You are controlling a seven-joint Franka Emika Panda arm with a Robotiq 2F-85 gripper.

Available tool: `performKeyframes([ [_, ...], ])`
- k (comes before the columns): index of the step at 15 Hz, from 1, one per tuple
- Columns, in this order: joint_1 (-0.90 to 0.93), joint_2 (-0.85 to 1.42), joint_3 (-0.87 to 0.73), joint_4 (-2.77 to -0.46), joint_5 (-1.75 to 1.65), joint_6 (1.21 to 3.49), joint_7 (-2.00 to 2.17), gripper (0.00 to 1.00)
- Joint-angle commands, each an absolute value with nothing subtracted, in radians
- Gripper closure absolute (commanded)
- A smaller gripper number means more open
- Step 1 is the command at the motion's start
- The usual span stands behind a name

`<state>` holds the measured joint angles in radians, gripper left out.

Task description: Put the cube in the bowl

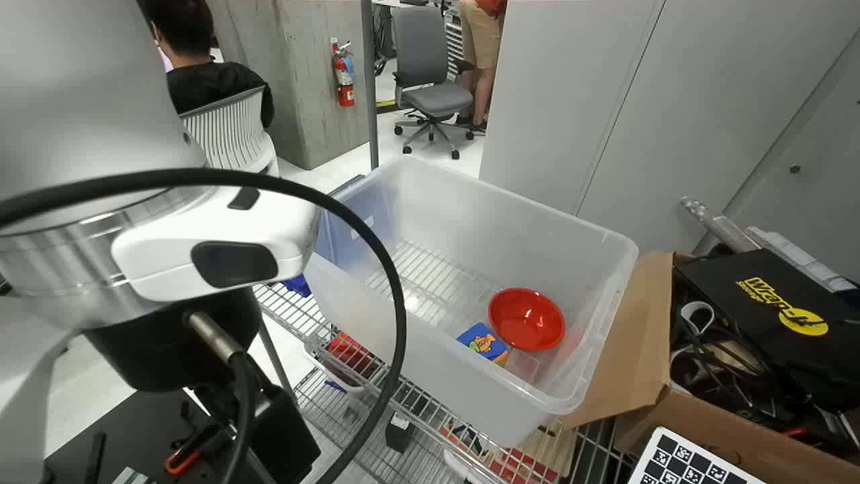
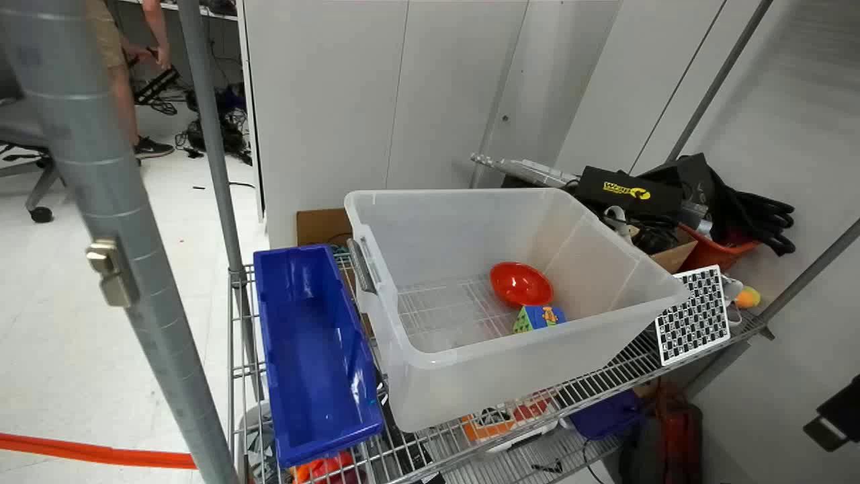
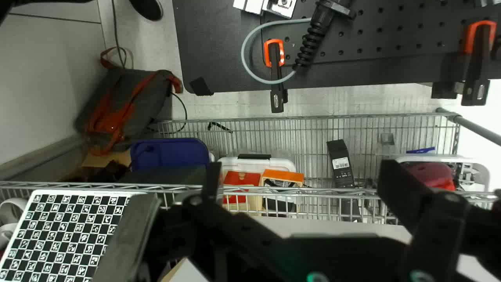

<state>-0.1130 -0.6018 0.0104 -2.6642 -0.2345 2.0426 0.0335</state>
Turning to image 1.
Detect colourful toy cube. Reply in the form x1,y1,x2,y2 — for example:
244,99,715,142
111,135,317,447
457,323,508,362

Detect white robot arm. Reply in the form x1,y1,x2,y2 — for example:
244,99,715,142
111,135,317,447
0,0,317,484

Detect red bowl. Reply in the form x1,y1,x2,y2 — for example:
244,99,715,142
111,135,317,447
490,287,564,353

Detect clear plastic bin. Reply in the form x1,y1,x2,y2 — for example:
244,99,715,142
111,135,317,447
339,162,637,447

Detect red fire extinguisher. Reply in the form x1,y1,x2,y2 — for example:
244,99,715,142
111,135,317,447
330,37,355,108

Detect grey office chair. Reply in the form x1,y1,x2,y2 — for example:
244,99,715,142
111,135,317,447
392,6,474,158

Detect standing person tan shorts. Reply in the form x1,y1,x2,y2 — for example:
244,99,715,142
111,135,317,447
461,0,508,132

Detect white mesh chair back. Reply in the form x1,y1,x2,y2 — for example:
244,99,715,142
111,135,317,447
181,89,281,176

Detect grey metal pole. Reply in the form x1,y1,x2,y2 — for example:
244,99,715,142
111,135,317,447
360,0,379,173

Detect cardboard box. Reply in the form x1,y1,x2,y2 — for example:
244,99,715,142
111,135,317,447
560,252,860,484

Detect checkered calibration board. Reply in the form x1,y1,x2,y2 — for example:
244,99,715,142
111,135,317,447
626,427,767,484

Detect seated person black shirt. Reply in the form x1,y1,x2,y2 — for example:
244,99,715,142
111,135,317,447
137,0,274,126

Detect black bag yellow logo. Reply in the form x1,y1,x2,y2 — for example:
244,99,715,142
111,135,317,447
681,251,860,412

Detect wire shelf rack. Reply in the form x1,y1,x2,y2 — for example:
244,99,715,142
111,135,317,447
255,284,633,484

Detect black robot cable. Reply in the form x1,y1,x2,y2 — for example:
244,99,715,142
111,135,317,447
0,166,408,484

